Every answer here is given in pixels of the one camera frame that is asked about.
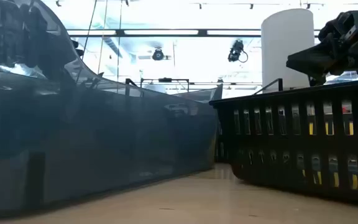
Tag small black clamp fixture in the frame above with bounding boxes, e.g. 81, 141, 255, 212
71, 39, 85, 58

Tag black overhead frame beam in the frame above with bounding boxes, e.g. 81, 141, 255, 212
66, 28, 322, 39

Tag black slotted plastic basket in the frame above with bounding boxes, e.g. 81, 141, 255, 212
209, 77, 358, 208

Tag black metal bracket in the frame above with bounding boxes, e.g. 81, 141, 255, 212
252, 78, 284, 95
124, 78, 144, 97

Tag thin dark hanging cable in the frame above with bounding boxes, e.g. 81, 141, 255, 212
81, 0, 98, 62

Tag white cylindrical column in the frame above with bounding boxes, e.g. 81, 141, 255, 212
261, 8, 315, 93

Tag translucent grey plastic basket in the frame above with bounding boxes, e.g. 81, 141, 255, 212
172, 83, 224, 105
0, 0, 220, 218

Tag thin yellowish hanging cable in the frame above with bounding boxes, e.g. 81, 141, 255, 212
97, 0, 109, 75

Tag black hanging camera with cable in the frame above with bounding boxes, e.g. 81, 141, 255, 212
227, 39, 249, 63

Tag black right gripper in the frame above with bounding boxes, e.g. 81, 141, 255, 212
286, 39, 358, 77

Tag black metal rail frame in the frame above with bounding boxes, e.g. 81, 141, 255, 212
140, 77, 190, 93

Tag black hanging dome camera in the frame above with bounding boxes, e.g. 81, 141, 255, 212
152, 47, 165, 62

